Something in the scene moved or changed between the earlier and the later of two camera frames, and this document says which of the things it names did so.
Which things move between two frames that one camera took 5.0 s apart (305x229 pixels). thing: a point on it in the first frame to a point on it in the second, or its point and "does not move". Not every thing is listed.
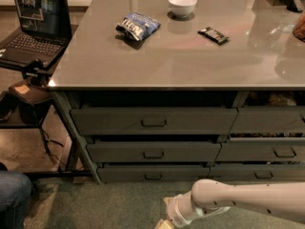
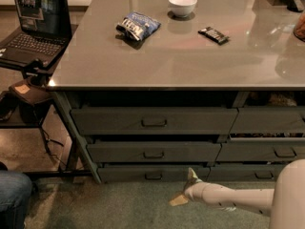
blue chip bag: (137, 27) does not move
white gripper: (174, 210) to (194, 192)
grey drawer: (152, 152) does not move
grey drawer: (152, 175) does not move
